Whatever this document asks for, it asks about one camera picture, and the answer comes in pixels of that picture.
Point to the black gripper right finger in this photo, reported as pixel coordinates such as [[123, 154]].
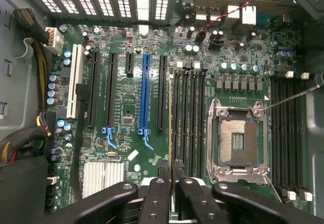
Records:
[[195, 203]]

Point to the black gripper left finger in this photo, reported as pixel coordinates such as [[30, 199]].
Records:
[[155, 201]]

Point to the black RAM slot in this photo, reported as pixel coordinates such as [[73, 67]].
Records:
[[299, 133], [193, 112], [291, 133], [201, 112], [185, 112], [274, 133], [283, 133], [177, 112]]

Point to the white label sticker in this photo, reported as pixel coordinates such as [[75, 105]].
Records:
[[133, 155]]

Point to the silver finned heatsink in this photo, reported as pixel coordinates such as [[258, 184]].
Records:
[[103, 179]]

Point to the silver CPU socket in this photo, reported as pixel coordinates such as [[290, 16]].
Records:
[[238, 143]]

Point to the thin metal locking lever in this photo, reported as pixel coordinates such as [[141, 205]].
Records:
[[291, 98], [275, 188]]

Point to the green motherboard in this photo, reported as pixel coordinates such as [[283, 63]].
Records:
[[131, 102]]

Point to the long black expansion slot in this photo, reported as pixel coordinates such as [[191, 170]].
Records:
[[110, 90], [162, 92], [93, 87]]

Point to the blue expansion slot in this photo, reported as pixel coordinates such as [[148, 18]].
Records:
[[145, 92]]

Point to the black main power connector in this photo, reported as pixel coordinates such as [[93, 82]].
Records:
[[49, 123]]

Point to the black plastic shroud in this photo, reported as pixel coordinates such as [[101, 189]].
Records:
[[22, 191]]

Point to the short black expansion slot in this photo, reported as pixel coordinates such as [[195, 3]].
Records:
[[129, 64]]

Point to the white expansion slot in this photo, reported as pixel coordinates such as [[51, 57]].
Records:
[[74, 82]]

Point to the black four-pin header connector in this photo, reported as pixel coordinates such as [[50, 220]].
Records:
[[217, 42]]

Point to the grey metal PC case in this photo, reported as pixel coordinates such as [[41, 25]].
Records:
[[15, 95]]

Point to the white power connector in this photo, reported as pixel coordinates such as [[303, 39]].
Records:
[[54, 40]]

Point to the metal rear port connector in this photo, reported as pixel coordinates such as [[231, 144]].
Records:
[[215, 14], [248, 15], [201, 13], [233, 13]]

